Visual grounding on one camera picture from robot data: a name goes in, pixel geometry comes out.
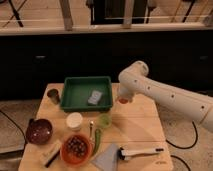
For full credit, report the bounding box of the orange apple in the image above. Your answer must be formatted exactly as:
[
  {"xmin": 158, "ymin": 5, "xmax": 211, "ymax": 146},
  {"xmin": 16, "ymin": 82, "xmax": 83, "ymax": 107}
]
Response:
[{"xmin": 118, "ymin": 98, "xmax": 129, "ymax": 104}]

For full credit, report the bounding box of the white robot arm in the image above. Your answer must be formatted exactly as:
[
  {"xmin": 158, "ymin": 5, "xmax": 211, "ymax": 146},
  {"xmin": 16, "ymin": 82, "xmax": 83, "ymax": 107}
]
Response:
[{"xmin": 117, "ymin": 61, "xmax": 213, "ymax": 132}]

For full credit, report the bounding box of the small green cup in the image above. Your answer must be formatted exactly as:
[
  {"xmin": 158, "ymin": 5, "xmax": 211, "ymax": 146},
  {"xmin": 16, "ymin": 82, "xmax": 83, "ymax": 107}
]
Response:
[{"xmin": 98, "ymin": 114, "xmax": 112, "ymax": 129}]

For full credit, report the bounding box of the white paper cup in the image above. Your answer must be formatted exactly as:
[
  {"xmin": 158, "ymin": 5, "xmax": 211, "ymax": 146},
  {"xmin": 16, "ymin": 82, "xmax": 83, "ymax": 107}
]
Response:
[{"xmin": 66, "ymin": 112, "xmax": 83, "ymax": 131}]

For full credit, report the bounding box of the dark metal cup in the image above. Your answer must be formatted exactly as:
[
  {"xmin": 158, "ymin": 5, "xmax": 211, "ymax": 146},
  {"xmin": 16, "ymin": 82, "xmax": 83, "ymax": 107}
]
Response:
[{"xmin": 47, "ymin": 89, "xmax": 60, "ymax": 104}]

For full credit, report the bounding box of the grey sponge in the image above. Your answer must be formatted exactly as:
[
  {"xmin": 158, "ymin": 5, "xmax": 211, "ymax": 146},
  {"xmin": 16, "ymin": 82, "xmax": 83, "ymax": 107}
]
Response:
[{"xmin": 87, "ymin": 90, "xmax": 103, "ymax": 105}]

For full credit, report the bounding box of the green plastic tray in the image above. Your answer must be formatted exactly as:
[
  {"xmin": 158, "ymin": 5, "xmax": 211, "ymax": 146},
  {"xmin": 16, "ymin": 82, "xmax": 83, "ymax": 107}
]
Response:
[{"xmin": 60, "ymin": 76, "xmax": 113, "ymax": 112}]

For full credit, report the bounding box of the green chili pepper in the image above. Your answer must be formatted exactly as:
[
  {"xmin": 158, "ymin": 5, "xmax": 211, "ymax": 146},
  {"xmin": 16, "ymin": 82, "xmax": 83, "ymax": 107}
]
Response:
[{"xmin": 93, "ymin": 128, "xmax": 101, "ymax": 155}]

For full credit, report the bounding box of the metal spoon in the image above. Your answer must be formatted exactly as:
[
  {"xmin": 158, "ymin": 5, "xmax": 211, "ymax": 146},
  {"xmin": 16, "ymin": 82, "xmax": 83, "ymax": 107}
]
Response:
[{"xmin": 89, "ymin": 121, "xmax": 94, "ymax": 140}]

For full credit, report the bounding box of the grey blue cloth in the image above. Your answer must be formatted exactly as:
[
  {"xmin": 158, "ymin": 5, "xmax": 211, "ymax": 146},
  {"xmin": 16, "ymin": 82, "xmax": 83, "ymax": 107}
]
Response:
[{"xmin": 91, "ymin": 143, "xmax": 118, "ymax": 171}]

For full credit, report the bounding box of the orange bowl with nuts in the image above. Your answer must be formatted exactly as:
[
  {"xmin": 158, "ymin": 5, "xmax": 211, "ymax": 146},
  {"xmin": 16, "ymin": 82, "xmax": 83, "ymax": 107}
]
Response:
[{"xmin": 60, "ymin": 134, "xmax": 93, "ymax": 167}]

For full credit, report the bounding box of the purple bowl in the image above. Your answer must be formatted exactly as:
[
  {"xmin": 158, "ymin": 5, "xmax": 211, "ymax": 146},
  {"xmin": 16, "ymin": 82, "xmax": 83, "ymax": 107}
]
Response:
[{"xmin": 26, "ymin": 119, "xmax": 53, "ymax": 145}]

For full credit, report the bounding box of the wooden block brush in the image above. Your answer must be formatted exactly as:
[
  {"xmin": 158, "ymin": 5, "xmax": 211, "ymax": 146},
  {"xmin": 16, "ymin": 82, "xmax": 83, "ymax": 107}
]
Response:
[{"xmin": 40, "ymin": 140, "xmax": 62, "ymax": 168}]

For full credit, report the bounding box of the white black handled tool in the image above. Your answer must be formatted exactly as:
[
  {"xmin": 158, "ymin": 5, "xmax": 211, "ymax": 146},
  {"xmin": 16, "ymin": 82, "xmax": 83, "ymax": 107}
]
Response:
[{"xmin": 118, "ymin": 148, "xmax": 164, "ymax": 161}]

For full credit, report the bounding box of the black power cable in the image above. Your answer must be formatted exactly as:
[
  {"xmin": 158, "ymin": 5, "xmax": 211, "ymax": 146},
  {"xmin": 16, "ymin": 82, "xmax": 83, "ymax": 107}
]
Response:
[{"xmin": 165, "ymin": 121, "xmax": 200, "ymax": 150}]

